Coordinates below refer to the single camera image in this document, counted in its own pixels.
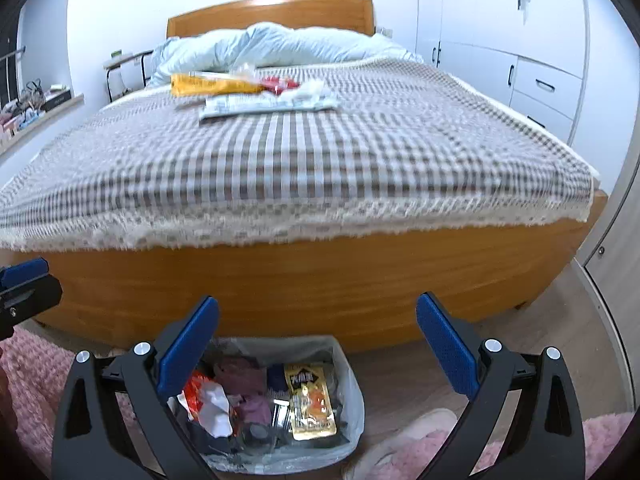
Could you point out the red snack wrapper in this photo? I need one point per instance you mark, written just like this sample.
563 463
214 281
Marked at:
207 404

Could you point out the wooden bed frame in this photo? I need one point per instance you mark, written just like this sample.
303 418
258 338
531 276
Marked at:
359 289

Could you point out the pink fluffy rug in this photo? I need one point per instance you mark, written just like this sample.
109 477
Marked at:
33 378

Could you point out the black metal bedside rack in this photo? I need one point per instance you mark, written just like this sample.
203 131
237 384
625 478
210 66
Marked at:
126 72

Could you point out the white built-in wardrobe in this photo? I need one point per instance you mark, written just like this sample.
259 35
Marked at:
486 44

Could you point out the light blue duvet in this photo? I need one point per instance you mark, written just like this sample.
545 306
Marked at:
267 44

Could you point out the beige slipper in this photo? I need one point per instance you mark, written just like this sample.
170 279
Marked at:
440 419

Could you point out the wall power socket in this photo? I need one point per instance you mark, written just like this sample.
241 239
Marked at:
384 31

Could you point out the gold black snack packet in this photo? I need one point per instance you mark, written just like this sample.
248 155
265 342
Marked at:
311 413

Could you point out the brown checkered bed cover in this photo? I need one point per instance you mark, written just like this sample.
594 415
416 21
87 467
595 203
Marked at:
407 147

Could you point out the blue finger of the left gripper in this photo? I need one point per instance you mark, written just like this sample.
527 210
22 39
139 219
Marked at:
27 289

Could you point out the purple cloth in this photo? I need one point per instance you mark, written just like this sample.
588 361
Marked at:
246 385

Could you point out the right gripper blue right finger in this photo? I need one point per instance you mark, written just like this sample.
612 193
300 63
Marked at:
545 439

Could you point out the yellow snack packet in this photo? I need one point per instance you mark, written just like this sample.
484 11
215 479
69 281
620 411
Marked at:
188 85

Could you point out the white bin with liner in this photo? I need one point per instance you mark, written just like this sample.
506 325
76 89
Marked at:
272 354

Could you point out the clear santa cellophane bag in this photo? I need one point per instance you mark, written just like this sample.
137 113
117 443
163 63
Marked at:
255 439

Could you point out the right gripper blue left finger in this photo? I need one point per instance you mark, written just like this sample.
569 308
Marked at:
91 439

